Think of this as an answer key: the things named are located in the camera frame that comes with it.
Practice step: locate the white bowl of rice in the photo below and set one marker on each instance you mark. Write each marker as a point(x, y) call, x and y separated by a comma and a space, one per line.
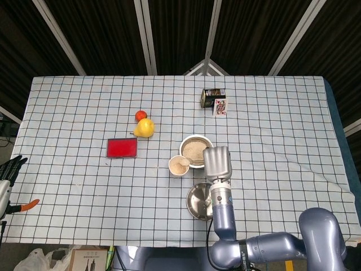
point(193, 149)

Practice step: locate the yellow pear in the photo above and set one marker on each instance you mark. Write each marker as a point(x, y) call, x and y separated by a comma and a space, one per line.
point(144, 128)

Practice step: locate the white paper cup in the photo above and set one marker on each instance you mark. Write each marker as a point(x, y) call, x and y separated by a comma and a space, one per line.
point(177, 169)

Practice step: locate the white triangular frame brace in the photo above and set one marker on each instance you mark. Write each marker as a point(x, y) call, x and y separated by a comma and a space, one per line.
point(197, 69)

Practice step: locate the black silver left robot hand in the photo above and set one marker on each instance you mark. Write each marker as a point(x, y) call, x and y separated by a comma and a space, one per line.
point(4, 193)

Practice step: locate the black playing card box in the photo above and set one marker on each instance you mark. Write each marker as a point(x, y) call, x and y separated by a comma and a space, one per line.
point(210, 96)

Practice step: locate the brown cardboard box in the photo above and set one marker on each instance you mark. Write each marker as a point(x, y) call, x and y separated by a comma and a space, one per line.
point(88, 261)

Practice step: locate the blue table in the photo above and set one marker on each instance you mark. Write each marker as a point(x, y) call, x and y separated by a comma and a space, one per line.
point(342, 135)

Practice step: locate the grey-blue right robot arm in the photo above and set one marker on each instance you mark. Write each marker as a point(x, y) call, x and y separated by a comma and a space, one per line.
point(268, 245)

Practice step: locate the white metal frame beam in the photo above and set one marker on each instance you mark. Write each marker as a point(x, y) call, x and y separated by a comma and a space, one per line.
point(146, 39)
point(9, 115)
point(60, 39)
point(296, 42)
point(212, 31)
point(352, 128)

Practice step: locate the flat red rectangular tin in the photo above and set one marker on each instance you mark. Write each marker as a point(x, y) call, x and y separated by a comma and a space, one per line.
point(122, 148)

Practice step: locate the queen of hearts card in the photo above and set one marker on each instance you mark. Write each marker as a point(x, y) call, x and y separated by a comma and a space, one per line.
point(220, 108)

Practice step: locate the white plastic bag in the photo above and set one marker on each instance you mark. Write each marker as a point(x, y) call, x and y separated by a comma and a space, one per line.
point(34, 261)

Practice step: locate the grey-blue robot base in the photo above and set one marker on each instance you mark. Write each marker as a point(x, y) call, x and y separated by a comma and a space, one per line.
point(169, 259)

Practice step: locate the small metal spoon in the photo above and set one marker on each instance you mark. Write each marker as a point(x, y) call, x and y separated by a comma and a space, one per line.
point(185, 161)

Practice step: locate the checked white tablecloth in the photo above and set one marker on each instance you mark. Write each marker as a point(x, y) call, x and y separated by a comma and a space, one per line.
point(84, 197)

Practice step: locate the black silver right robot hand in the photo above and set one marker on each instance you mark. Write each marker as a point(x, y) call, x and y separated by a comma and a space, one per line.
point(217, 163)

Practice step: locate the small orange fruit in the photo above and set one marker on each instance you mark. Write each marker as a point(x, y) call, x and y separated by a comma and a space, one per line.
point(140, 115)

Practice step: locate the round metal plate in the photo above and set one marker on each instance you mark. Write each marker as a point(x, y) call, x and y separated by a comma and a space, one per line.
point(198, 201)

